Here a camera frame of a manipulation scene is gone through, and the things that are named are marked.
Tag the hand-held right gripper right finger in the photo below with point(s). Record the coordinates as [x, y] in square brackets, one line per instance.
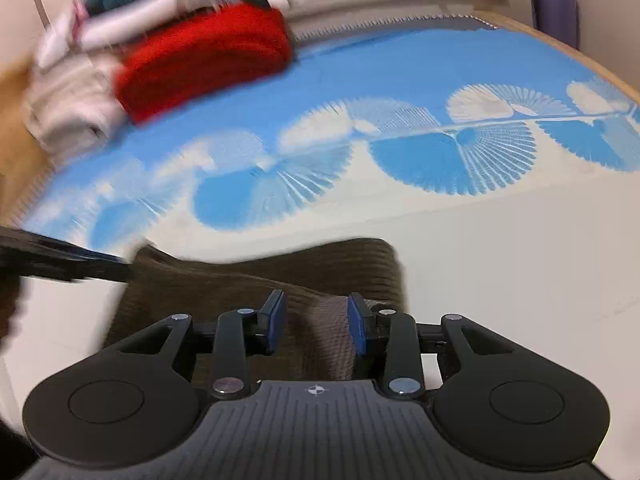
[358, 325]

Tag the blue and white printed blanket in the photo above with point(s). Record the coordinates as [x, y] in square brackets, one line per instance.
[400, 170]

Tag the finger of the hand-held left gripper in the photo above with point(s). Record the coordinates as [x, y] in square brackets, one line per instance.
[65, 260]

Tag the white folded clothes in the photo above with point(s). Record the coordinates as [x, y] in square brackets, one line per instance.
[75, 100]

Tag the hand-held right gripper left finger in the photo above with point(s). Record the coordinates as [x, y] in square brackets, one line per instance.
[276, 321]

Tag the red folded garment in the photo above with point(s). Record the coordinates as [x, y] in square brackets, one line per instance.
[210, 55]

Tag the dark brown pants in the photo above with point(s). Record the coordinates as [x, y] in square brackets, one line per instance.
[220, 280]

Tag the grey ribbed mat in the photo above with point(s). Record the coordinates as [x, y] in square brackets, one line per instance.
[390, 21]

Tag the purple flat object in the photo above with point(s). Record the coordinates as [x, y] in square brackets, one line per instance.
[554, 12]

